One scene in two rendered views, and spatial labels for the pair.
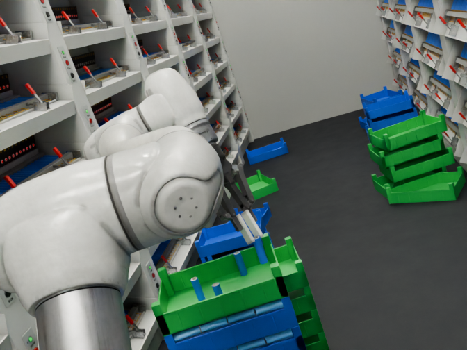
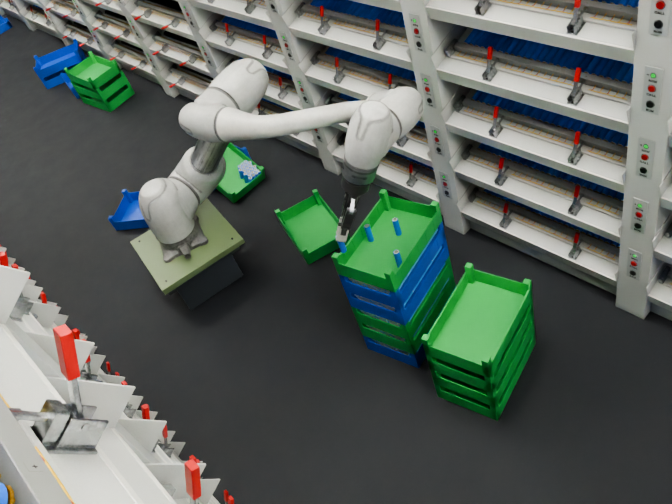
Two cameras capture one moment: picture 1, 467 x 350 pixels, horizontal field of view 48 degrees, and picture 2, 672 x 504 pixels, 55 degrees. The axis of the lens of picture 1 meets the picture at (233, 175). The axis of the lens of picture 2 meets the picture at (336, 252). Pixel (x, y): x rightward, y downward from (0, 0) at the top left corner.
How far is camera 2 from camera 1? 239 cm
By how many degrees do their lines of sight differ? 108
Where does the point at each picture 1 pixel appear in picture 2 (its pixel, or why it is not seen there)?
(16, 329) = (428, 118)
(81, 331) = not seen: hidden behind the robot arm
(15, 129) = (499, 25)
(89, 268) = not seen: hidden behind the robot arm
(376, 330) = (426, 444)
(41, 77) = not seen: outside the picture
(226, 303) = (359, 234)
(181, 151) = (186, 110)
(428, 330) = (382, 472)
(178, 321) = (378, 210)
